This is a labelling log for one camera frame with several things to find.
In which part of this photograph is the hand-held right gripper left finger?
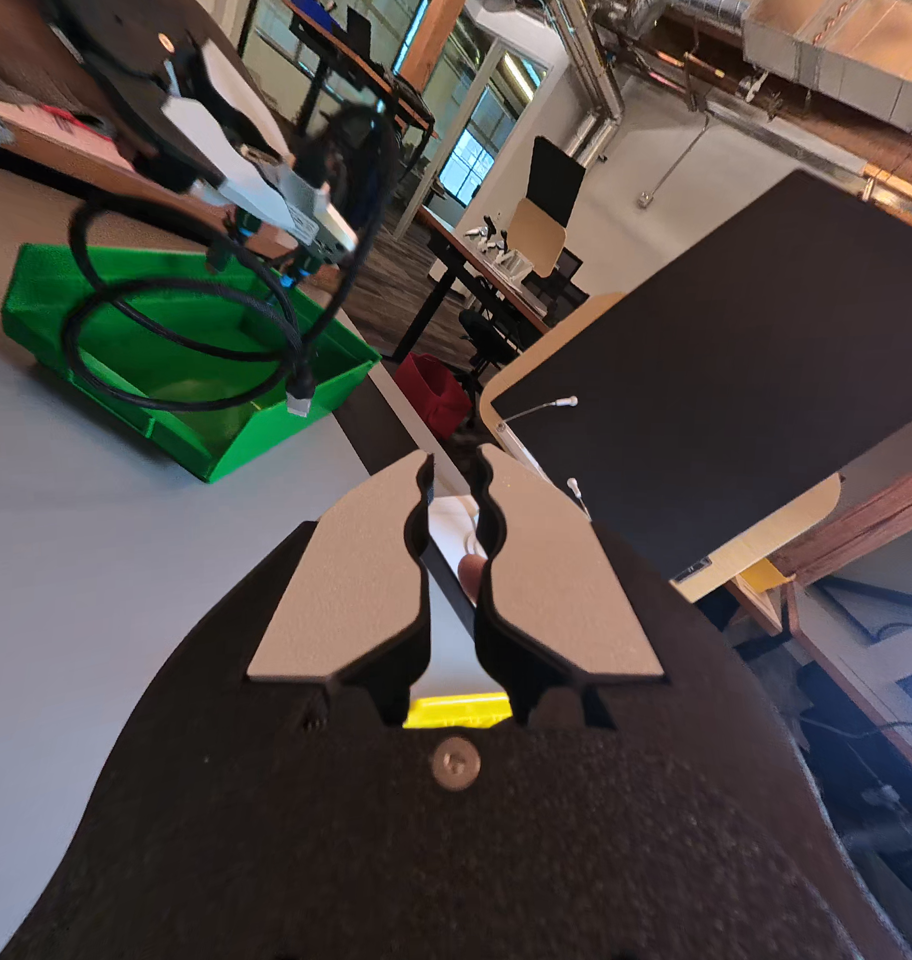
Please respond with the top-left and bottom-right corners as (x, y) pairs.
(246, 450), (431, 685)

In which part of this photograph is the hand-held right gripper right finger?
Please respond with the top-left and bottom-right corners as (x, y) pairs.
(474, 444), (667, 685)

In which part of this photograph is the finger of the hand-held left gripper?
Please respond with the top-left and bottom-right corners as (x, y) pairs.
(159, 98), (359, 256)
(198, 42), (299, 166)

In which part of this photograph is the yellow plastic bin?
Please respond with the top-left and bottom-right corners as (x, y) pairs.
(404, 690), (512, 732)

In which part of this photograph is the green plastic bin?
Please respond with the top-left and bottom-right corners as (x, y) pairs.
(2, 240), (383, 484)

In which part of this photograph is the black braided cable silver plug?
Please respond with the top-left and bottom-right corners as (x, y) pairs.
(62, 105), (404, 418)

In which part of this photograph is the wooden edged side table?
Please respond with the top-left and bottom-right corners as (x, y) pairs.
(0, 93), (299, 259)

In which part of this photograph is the red chair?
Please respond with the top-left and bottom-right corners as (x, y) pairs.
(393, 354), (473, 439)

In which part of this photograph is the wooden office desk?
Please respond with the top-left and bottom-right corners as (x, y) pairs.
(417, 207), (556, 364)

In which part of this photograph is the black office chair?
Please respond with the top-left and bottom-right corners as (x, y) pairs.
(456, 306), (520, 379)

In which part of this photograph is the black panel with wooden rim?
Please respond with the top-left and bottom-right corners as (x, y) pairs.
(479, 168), (912, 604)
(509, 135), (589, 280)

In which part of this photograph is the wooden beam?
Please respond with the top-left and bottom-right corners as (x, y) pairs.
(768, 462), (912, 589)

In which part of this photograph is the silver air duct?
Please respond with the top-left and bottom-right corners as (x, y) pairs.
(554, 0), (912, 139)

